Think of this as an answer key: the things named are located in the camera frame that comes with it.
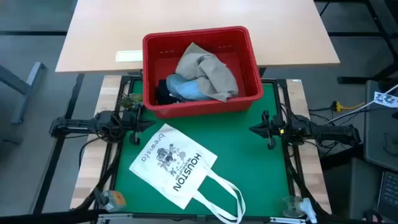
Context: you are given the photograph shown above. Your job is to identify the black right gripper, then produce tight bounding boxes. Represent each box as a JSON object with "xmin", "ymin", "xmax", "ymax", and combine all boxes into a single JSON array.
[{"xmin": 249, "ymin": 110, "xmax": 289, "ymax": 139}]

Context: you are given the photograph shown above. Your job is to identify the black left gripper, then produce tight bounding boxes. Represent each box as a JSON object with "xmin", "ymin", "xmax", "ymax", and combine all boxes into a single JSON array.
[{"xmin": 121, "ymin": 104, "xmax": 156, "ymax": 134}]

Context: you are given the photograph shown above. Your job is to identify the light blue denim jeans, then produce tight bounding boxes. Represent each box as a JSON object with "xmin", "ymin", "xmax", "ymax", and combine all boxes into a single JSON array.
[{"xmin": 165, "ymin": 73, "xmax": 212, "ymax": 101}]

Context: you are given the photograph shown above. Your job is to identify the khaki button shirt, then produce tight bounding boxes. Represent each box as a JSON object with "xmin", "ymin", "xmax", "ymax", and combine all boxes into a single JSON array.
[{"xmin": 175, "ymin": 42, "xmax": 239, "ymax": 103}]

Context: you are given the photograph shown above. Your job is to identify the red plastic laundry bin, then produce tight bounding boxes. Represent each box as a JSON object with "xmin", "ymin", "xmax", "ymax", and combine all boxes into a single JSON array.
[{"xmin": 142, "ymin": 26, "xmax": 264, "ymax": 119}]

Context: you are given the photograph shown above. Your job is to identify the small potted succulent plant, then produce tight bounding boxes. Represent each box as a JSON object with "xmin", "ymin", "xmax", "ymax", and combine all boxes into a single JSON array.
[{"xmin": 119, "ymin": 94, "xmax": 144, "ymax": 110}]

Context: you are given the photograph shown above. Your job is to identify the black garment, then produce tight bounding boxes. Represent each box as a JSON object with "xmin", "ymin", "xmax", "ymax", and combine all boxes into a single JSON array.
[{"xmin": 155, "ymin": 79, "xmax": 181, "ymax": 105}]

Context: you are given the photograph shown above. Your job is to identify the green table mat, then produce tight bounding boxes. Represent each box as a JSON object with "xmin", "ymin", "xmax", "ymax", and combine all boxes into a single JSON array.
[{"xmin": 114, "ymin": 80, "xmax": 292, "ymax": 217}]

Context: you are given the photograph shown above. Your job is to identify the white printed tote bag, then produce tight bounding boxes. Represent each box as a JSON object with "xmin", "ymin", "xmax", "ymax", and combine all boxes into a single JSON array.
[{"xmin": 129, "ymin": 123, "xmax": 246, "ymax": 224}]

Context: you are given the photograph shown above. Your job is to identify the white label strip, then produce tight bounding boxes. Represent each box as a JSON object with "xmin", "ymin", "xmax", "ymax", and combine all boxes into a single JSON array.
[{"xmin": 115, "ymin": 50, "xmax": 144, "ymax": 63}]

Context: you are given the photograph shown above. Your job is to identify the clear bottle with orange label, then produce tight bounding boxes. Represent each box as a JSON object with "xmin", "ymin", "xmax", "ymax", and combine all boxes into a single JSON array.
[{"xmin": 101, "ymin": 190, "xmax": 127, "ymax": 212}]

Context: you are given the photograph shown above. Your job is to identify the clear spray bottle white nozzle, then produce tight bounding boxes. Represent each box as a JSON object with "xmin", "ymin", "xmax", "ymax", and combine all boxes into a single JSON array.
[{"xmin": 282, "ymin": 195, "xmax": 318, "ymax": 224}]

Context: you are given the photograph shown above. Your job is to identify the light wood desk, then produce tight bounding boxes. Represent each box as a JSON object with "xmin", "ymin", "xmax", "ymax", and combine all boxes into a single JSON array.
[{"xmin": 55, "ymin": 0, "xmax": 341, "ymax": 74}]

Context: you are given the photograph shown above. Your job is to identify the grey cabinet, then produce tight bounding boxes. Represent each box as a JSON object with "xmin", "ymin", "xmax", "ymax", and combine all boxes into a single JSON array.
[{"xmin": 363, "ymin": 80, "xmax": 398, "ymax": 172}]

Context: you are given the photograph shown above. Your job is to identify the dark grey box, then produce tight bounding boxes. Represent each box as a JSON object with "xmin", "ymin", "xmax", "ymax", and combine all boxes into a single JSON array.
[{"xmin": 348, "ymin": 157, "xmax": 383, "ymax": 220}]

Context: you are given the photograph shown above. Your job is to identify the grey desk leg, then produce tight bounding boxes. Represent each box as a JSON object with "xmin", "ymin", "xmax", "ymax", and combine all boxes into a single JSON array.
[{"xmin": 0, "ymin": 61, "xmax": 47, "ymax": 125}]

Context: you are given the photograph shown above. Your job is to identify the black bar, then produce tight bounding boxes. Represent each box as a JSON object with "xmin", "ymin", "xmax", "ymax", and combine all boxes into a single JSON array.
[{"xmin": 0, "ymin": 208, "xmax": 108, "ymax": 224}]

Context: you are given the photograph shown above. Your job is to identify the black keyboard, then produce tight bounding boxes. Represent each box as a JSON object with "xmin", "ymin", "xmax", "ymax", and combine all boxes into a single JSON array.
[{"xmin": 376, "ymin": 170, "xmax": 398, "ymax": 215}]

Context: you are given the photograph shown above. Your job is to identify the black metal table frame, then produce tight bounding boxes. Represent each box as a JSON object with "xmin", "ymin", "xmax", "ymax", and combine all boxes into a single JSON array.
[{"xmin": 93, "ymin": 75, "xmax": 312, "ymax": 223}]

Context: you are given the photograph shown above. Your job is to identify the black cable bundle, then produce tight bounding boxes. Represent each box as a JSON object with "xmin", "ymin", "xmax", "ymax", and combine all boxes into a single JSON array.
[{"xmin": 307, "ymin": 105, "xmax": 343, "ymax": 127}]

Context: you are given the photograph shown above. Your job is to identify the yellow plug with cable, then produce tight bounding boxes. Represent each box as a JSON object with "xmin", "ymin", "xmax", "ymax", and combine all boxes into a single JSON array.
[{"xmin": 331, "ymin": 100, "xmax": 366, "ymax": 113}]

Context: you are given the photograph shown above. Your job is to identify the white cable with printed tag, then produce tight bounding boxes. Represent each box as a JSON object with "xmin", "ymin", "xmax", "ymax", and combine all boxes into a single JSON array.
[{"xmin": 328, "ymin": 83, "xmax": 398, "ymax": 124}]

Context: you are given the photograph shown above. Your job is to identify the black desk frame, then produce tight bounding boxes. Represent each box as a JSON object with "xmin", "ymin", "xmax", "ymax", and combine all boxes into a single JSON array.
[{"xmin": 313, "ymin": 0, "xmax": 398, "ymax": 85}]

